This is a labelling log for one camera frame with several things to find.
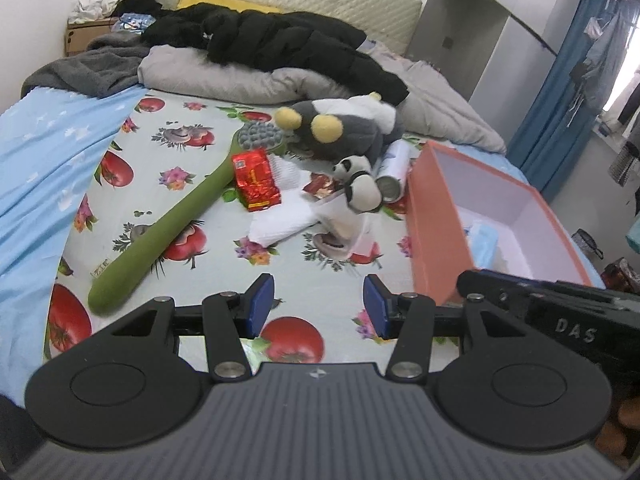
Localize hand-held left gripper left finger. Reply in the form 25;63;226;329
107;274;276;381

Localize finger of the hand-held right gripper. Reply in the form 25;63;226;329
456;269;533;313

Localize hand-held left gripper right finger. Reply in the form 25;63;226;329
363;274;533;381

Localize blue face masks pack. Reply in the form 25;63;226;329
462;222;501;268

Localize orange cardboard box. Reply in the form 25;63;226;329
405;141;607;306

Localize panda plush toy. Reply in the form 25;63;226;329
332;155;382;213

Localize red snack packet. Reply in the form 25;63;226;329
231;147;283;211

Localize person's right hand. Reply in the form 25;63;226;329
595;395;640;468

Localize red bag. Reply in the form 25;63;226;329
600;257;640;296

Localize white folded cloth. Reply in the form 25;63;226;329
247;155;326;246

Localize teal cloth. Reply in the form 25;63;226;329
625;210;640;256

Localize green massage hammer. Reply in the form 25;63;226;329
87;121;291;317

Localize small red brown packet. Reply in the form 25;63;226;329
302;172;336;200

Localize white spray can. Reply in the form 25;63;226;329
374;139;413;203

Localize grey penguin plush toy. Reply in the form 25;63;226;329
274;92;403;161

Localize fruit printed bed sheet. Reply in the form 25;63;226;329
42;92;461;366

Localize blue curtain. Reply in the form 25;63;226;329
507;0;631;201

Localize light grey quilt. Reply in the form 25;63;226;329
137;40;508;156

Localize grey wardrobe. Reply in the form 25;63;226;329
405;0;596;106

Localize hanging grey clothes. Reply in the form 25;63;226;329
570;0;631;131

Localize black puffer jacket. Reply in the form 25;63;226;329
142;2;411;106

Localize dark grey blanket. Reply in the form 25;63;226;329
20;30;151;100

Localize blue and white packet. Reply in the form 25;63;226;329
117;12;156;32

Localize yellow pillow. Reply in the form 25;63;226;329
175;0;281;15

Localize cream quilted headboard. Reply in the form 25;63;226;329
152;0;423;58

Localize brown cardboard box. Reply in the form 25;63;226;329
65;17;121;58

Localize black cloth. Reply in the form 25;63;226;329
116;0;163;18

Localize white crumpled cloth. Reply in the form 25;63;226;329
69;0;118;25

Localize black wire basket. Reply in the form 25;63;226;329
572;229;606;261

